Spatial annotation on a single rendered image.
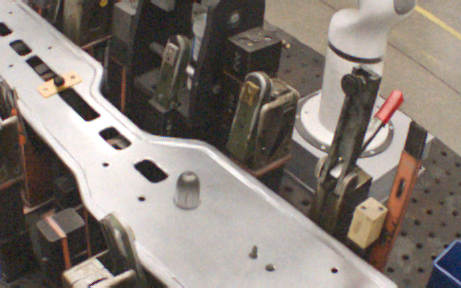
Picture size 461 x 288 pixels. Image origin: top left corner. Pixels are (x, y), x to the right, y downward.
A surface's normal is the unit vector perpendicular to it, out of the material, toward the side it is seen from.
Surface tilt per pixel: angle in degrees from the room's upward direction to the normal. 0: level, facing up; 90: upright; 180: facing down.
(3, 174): 90
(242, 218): 0
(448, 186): 0
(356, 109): 81
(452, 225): 0
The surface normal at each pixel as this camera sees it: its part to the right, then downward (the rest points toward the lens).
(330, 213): -0.73, 0.36
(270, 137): 0.67, 0.51
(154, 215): 0.10, -0.78
